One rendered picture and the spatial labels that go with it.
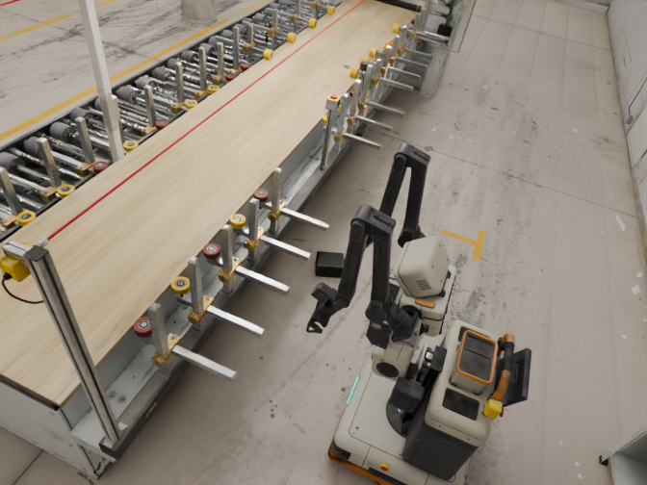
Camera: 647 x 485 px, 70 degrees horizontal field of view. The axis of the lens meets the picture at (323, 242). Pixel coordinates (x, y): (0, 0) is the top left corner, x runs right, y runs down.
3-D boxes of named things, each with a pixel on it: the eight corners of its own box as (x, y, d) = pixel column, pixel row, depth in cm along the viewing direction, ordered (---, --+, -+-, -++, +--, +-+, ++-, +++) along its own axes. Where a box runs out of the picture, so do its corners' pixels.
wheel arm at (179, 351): (236, 376, 190) (235, 370, 187) (231, 383, 188) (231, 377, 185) (145, 334, 198) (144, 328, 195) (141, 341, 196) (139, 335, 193)
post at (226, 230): (232, 294, 237) (232, 224, 204) (229, 299, 235) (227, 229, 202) (226, 292, 238) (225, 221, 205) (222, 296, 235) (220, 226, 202)
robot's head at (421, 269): (453, 260, 184) (437, 231, 178) (443, 296, 169) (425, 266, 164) (422, 267, 193) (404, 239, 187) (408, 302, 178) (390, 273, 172)
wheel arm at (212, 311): (264, 333, 209) (265, 328, 206) (261, 339, 206) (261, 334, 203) (181, 296, 217) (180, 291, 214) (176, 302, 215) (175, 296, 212)
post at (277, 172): (276, 236, 272) (282, 167, 239) (274, 239, 270) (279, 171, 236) (271, 233, 273) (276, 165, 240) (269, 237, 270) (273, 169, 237)
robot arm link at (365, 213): (391, 228, 139) (401, 209, 146) (349, 218, 143) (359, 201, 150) (385, 325, 167) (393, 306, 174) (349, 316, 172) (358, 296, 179)
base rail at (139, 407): (425, 44, 534) (427, 36, 527) (118, 461, 178) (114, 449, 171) (418, 42, 536) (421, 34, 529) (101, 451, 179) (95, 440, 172)
